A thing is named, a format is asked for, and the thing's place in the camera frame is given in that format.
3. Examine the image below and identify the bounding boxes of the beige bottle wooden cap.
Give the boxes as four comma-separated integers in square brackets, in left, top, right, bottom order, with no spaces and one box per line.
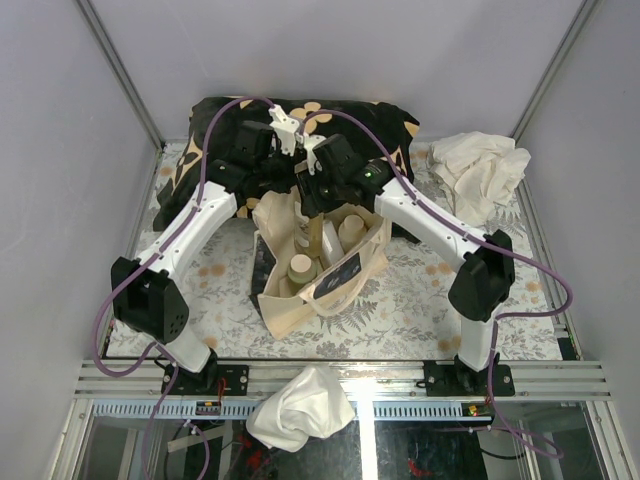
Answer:
[338,214,368,252]

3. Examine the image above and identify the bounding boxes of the beige canvas tote bag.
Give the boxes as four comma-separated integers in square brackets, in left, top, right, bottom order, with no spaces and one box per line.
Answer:
[250,192,391,340]

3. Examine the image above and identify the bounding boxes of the green liquid bottle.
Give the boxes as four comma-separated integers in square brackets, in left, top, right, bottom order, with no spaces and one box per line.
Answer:
[287,254,316,286]

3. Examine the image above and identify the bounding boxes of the white bottle grey cap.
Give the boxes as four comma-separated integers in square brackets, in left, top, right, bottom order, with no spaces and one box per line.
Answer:
[322,220,344,267]

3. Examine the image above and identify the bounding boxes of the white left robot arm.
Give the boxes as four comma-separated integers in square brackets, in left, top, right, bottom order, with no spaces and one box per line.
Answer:
[111,116,300,395]

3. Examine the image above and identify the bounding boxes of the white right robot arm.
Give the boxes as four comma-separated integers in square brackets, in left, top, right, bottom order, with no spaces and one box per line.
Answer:
[294,134,515,395]

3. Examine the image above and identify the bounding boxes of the black floral pillow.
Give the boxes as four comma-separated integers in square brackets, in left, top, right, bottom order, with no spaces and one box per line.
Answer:
[152,96,419,232]

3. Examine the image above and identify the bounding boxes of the crumpled white cloth on table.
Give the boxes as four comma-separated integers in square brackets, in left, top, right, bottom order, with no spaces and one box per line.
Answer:
[427,131,531,227]

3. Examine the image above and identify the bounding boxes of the floral table mat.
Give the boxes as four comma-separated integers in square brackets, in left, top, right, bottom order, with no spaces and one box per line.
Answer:
[106,141,562,360]

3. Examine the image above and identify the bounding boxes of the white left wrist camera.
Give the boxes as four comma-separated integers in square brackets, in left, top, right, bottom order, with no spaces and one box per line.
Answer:
[269,104,300,156]

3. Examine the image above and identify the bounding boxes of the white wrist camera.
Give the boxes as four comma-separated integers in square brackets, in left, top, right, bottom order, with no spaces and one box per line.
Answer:
[295,132,325,176]
[269,104,300,156]

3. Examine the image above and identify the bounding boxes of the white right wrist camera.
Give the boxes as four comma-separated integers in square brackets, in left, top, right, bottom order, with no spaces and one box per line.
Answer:
[295,132,325,176]

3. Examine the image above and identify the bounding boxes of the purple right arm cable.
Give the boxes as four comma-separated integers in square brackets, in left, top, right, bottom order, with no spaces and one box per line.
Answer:
[299,110,575,461]

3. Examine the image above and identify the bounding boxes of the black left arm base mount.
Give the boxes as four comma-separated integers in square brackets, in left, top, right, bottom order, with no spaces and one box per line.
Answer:
[161,349,250,397]

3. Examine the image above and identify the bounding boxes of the white rag on rail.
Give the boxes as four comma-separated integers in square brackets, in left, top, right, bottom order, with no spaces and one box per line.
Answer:
[246,366,356,453]

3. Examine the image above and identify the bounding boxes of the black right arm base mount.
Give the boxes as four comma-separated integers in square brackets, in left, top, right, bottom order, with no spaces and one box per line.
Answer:
[416,353,515,397]

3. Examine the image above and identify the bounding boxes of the aluminium front rail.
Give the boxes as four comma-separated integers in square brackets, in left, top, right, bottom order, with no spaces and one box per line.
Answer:
[70,360,612,423]

